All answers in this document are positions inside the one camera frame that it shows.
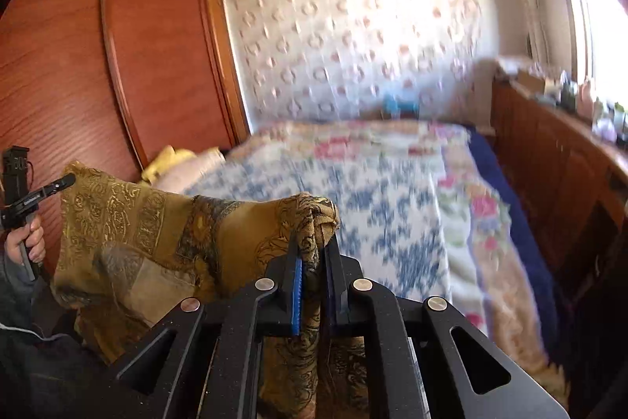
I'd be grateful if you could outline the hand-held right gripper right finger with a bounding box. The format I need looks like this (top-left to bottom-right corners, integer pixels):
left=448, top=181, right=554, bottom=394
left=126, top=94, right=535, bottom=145
left=321, top=235, right=570, bottom=419

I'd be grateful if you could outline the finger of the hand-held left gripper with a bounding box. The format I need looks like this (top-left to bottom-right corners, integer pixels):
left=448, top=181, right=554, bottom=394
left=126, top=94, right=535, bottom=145
left=42, top=174, right=77, bottom=200

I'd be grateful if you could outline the wooden slatted wardrobe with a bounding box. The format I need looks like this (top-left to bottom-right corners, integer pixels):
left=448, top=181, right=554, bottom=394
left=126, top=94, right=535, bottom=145
left=0, top=0, right=251, bottom=263

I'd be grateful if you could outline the person's left forearm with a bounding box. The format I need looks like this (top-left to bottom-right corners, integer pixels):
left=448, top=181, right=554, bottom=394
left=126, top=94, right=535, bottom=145
left=0, top=248, right=64, bottom=341

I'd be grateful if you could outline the gold patterned garment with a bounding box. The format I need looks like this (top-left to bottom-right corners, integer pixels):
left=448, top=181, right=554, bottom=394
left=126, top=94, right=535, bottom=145
left=51, top=161, right=369, bottom=419

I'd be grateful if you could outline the person's left hand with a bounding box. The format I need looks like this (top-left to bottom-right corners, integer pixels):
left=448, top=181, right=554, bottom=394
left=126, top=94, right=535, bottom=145
left=5, top=218, right=47, bottom=265

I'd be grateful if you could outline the low wooden cabinet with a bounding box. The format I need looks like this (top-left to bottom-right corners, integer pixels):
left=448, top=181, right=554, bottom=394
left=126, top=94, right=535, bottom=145
left=491, top=60, right=628, bottom=297

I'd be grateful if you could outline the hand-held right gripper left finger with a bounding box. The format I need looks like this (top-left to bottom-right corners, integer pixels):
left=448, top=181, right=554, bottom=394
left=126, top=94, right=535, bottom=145
left=115, top=242, right=302, bottom=419

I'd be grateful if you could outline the pink bottle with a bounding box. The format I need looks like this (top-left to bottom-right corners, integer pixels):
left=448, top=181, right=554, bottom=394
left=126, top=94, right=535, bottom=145
left=579, top=78, right=595, bottom=118

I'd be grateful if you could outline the yellow cloth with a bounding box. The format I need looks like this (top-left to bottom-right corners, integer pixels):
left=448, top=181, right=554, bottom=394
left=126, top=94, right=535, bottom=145
left=142, top=145, right=197, bottom=184

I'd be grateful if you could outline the wooden framed window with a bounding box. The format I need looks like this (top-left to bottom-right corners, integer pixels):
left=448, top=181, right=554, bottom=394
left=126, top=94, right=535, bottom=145
left=544, top=0, right=628, bottom=106

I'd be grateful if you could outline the cardboard box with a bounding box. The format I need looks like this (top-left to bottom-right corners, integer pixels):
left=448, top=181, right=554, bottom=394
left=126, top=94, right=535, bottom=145
left=515, top=70, right=545, bottom=93

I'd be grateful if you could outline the circle patterned sheer curtain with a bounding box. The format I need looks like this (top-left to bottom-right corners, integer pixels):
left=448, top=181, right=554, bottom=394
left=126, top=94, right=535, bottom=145
left=226, top=0, right=484, bottom=125

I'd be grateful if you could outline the navy mattress cover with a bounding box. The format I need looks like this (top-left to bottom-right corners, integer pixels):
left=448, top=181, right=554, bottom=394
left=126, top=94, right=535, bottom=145
left=466, top=129, right=560, bottom=351

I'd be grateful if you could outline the blue tissue pack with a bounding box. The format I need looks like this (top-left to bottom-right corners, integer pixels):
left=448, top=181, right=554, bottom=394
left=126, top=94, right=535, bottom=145
left=382, top=94, right=419, bottom=118

